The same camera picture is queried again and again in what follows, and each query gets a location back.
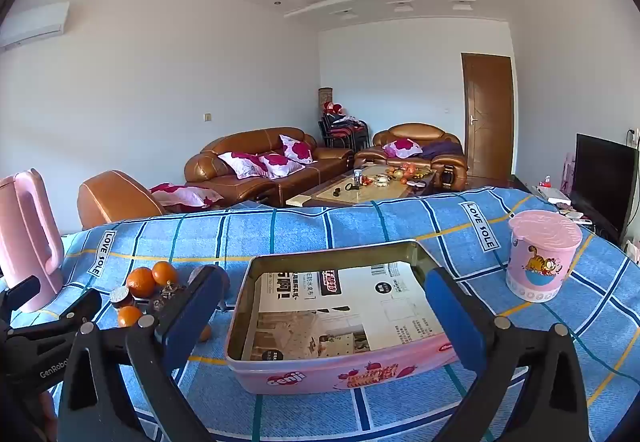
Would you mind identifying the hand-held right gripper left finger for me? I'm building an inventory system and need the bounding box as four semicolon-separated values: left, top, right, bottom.
57;264;231;442

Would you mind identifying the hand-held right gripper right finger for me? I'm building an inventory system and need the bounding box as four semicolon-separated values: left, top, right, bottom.
424;267;593;442

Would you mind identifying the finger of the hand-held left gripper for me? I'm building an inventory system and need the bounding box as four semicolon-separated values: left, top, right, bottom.
0;274;42;315
5;288;103;340

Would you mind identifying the purple passion fruit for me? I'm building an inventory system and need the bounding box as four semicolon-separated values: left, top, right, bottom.
187;265;235;309

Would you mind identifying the orange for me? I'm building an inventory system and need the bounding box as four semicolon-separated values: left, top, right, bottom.
126;267;157;298
151;261;179;288
117;305;144;329

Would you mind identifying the pink tin box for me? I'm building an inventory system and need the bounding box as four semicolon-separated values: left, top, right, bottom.
224;239;463;395

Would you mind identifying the person's left hand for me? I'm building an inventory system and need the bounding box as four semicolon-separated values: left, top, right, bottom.
26;392;60;442

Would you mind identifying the pink electric kettle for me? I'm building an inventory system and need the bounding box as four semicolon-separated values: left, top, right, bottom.
0;168;65;314

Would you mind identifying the pink cartoon cat cup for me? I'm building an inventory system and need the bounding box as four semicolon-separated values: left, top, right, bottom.
505;210;583;304

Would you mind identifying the printed paper liner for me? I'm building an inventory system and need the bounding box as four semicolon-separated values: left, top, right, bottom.
241;262;447;362

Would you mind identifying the pink floral pillow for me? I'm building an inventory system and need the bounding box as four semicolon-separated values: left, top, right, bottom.
150;182;225;210
257;153;306;179
279;134;316;164
382;138;423;159
217;151;268;180

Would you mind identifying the blue checked tablecloth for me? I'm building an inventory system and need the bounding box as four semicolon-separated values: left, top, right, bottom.
0;186;640;442

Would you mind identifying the orange and red snack heap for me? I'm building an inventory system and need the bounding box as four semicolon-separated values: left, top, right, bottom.
385;162;431;183

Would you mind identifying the flat white box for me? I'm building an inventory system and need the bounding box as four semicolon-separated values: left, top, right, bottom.
532;184;571;205

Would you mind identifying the glass-topped coffee table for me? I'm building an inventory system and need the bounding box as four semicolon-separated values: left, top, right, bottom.
285;163;437;209

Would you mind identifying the purple blanket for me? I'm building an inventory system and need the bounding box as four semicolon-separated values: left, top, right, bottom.
417;140;463;160

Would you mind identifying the pink gift bag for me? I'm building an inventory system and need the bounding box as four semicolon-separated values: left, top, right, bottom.
562;152;576;195

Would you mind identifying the long brown leather sofa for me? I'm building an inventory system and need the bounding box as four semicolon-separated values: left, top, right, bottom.
184;127;355;205

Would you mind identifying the wide brown leather armchair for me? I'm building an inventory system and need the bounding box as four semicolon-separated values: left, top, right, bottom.
354;123;468;193

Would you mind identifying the brown wooden door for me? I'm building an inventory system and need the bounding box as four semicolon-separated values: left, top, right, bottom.
461;52;516;180

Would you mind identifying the black television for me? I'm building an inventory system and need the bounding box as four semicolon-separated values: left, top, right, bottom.
570;133;637;243

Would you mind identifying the stack of dark chairs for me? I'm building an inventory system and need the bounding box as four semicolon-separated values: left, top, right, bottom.
318;112;371;153

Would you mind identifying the white wall air conditioner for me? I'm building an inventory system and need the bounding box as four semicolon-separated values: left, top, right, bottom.
0;2;71;54

